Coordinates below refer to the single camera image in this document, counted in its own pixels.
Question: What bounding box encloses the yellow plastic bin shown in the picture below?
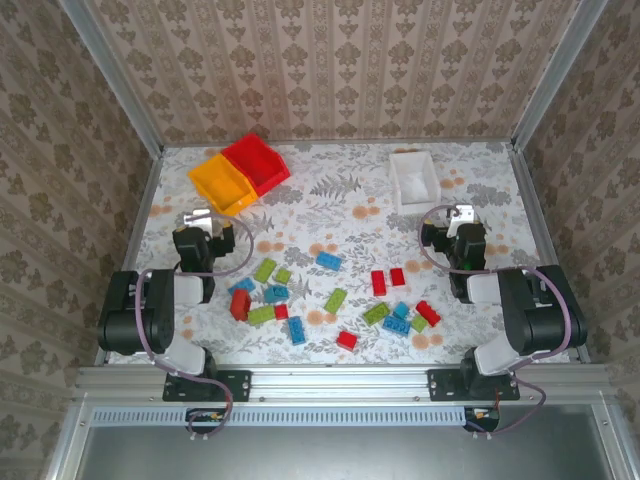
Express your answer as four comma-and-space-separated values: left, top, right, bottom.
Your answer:
187, 153, 260, 218

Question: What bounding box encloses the white plastic bin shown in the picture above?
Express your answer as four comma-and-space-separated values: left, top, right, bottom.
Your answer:
388, 151, 442, 214

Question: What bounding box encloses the red plastic bin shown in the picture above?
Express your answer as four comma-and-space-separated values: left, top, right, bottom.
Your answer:
220, 132, 292, 199

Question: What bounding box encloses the floral patterned table cover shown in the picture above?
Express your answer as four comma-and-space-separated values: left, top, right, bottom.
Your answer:
107, 141, 571, 366

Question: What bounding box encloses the black power connector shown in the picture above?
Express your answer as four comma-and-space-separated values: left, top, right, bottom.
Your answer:
463, 407, 501, 434
185, 407, 227, 435

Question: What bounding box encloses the grey metal sheet panel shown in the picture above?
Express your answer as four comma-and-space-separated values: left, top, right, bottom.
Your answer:
74, 424, 624, 480

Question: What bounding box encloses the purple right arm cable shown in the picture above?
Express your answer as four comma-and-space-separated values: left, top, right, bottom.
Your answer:
419, 203, 574, 441

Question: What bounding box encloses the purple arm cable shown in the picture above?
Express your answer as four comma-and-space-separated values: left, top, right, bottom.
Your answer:
419, 203, 574, 441
133, 210, 255, 444

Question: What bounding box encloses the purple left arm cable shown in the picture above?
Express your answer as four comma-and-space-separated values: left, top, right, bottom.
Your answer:
133, 210, 255, 444

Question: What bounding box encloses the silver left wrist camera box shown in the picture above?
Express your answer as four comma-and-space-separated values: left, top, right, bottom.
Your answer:
182, 207, 226, 234

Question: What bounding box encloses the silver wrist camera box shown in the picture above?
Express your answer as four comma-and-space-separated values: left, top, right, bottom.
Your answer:
182, 207, 226, 234
447, 203, 476, 236

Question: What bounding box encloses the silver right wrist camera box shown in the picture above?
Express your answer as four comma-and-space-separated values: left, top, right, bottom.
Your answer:
447, 203, 476, 236

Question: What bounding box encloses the aluminium table edge rail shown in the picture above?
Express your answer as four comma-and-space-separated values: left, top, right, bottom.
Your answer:
160, 137, 516, 150
509, 144, 591, 364
94, 147, 166, 366

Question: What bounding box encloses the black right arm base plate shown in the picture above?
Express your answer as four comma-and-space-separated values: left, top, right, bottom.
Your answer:
427, 368, 521, 402

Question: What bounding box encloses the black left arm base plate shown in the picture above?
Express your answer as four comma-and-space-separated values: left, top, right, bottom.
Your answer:
162, 368, 252, 403

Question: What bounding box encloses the wide aluminium mounting rail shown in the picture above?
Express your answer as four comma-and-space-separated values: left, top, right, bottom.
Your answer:
74, 363, 619, 402

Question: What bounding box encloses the aluminium frame post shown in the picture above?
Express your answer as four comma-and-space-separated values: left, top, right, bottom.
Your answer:
58, 0, 166, 156
509, 0, 609, 151

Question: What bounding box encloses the slotted white cable duct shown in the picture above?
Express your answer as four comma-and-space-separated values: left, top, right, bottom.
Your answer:
92, 405, 469, 427

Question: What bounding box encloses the aluminium lower frame rail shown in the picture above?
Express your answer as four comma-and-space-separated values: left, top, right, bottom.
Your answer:
592, 394, 639, 480
44, 394, 96, 480

